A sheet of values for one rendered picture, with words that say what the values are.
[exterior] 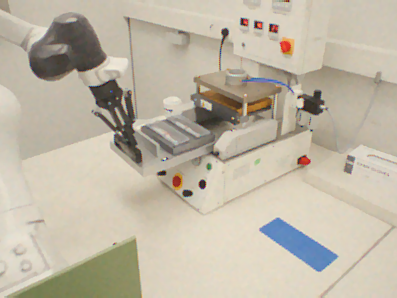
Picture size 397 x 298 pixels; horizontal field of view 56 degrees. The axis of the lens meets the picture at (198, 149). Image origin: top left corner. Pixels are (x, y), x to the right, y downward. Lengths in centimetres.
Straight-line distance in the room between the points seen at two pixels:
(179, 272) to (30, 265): 46
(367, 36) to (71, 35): 107
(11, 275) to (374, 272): 90
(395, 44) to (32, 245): 131
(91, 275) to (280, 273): 58
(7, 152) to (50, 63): 27
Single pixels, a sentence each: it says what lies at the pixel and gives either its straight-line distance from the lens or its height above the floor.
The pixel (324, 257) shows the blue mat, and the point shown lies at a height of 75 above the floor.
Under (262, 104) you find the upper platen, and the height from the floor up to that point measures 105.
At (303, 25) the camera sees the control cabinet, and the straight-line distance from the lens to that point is 129.
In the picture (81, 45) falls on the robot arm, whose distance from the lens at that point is 97.
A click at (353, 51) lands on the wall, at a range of 155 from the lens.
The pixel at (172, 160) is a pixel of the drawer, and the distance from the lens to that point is 113.
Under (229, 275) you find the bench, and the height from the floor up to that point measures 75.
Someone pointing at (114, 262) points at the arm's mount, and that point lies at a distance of 69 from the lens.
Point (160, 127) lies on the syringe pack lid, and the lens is 125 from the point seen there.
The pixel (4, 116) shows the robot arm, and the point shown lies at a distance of 78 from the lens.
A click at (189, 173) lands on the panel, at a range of 130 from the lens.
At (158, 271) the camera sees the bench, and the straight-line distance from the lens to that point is 108.
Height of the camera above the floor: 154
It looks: 29 degrees down
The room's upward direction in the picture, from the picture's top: straight up
